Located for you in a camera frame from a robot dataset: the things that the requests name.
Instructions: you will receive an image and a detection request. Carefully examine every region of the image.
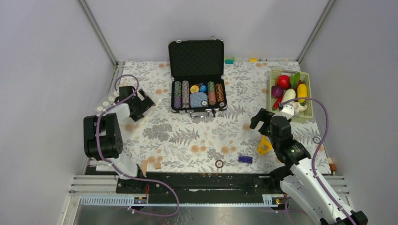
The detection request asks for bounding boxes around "clear dotted zip top bag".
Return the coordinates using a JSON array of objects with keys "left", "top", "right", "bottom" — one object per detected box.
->
[{"left": 94, "top": 90, "right": 127, "bottom": 116}]

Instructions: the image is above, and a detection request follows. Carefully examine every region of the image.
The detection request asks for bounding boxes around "green plastic basket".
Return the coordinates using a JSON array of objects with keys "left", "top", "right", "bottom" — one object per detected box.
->
[{"left": 267, "top": 68, "right": 314, "bottom": 123}]

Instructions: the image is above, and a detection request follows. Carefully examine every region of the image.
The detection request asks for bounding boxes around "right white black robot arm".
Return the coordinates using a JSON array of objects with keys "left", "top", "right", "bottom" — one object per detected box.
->
[{"left": 250, "top": 104, "right": 368, "bottom": 225}]

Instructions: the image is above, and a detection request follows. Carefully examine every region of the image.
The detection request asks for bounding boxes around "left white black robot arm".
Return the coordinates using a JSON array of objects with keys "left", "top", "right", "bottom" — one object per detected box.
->
[{"left": 83, "top": 86, "right": 155, "bottom": 193}]

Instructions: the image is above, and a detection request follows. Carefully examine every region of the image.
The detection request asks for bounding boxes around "yellow triangular plastic tool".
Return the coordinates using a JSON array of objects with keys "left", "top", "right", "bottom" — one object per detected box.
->
[{"left": 257, "top": 135, "right": 273, "bottom": 155}]

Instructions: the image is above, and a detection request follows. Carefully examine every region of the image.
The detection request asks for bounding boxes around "purple toy onion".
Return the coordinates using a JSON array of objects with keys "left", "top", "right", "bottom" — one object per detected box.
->
[{"left": 271, "top": 85, "right": 284, "bottom": 98}]

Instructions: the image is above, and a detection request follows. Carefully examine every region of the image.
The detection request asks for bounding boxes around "white toy mushroom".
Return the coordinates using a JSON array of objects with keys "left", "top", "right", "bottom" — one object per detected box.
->
[{"left": 292, "top": 101, "right": 308, "bottom": 114}]

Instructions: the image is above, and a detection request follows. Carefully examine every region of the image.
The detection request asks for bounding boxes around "red toy tomato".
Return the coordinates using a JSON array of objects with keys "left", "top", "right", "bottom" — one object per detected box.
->
[{"left": 276, "top": 75, "right": 291, "bottom": 90}]

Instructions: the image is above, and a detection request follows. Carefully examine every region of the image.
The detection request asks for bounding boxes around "floral table mat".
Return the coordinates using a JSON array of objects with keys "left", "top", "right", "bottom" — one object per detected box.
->
[{"left": 121, "top": 61, "right": 300, "bottom": 173}]

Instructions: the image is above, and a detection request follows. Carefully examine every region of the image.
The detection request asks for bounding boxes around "yellow toy corn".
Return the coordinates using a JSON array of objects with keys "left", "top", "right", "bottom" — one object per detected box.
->
[{"left": 296, "top": 83, "right": 308, "bottom": 106}]

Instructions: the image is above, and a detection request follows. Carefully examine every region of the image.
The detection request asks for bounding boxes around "blue toy brick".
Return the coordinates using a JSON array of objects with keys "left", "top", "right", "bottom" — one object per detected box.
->
[{"left": 238, "top": 155, "right": 253, "bottom": 164}]

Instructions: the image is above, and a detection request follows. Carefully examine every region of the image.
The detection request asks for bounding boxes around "green toy leaf vegetable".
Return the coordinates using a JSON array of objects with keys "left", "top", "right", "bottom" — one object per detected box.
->
[{"left": 290, "top": 72, "right": 301, "bottom": 89}]

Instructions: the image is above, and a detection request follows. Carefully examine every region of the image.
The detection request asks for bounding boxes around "wooden cone block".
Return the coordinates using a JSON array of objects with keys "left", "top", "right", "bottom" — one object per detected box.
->
[{"left": 140, "top": 160, "right": 148, "bottom": 178}]

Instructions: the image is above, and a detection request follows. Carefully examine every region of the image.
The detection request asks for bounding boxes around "small wooden cube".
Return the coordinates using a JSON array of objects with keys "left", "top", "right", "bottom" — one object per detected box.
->
[{"left": 154, "top": 162, "right": 161, "bottom": 170}]

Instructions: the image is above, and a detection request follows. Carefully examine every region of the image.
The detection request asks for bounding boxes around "green toy block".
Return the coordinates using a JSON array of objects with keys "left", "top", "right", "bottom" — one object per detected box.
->
[{"left": 224, "top": 57, "right": 236, "bottom": 65}]

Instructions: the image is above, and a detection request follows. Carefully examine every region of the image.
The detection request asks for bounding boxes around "black poker chip case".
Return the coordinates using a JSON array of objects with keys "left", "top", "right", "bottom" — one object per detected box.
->
[{"left": 168, "top": 38, "right": 228, "bottom": 116}]

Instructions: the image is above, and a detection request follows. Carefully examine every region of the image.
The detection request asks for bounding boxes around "brown wooden peg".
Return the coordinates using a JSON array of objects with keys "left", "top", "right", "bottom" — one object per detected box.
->
[{"left": 327, "top": 157, "right": 337, "bottom": 173}]

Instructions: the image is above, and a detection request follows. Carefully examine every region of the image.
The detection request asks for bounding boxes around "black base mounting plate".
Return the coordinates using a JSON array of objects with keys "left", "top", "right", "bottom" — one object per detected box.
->
[{"left": 116, "top": 172, "right": 284, "bottom": 204}]

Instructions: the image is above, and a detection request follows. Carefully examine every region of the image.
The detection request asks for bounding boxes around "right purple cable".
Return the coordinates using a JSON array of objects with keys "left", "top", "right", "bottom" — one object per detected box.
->
[{"left": 273, "top": 97, "right": 358, "bottom": 225}]

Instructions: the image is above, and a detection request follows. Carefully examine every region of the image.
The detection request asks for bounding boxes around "purple cable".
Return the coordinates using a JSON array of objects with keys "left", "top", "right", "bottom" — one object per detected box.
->
[
  {"left": 95, "top": 74, "right": 180, "bottom": 218},
  {"left": 273, "top": 97, "right": 358, "bottom": 225}
]

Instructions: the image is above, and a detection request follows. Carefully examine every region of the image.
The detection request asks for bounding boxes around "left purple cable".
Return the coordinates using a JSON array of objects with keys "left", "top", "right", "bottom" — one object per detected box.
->
[{"left": 95, "top": 74, "right": 180, "bottom": 218}]

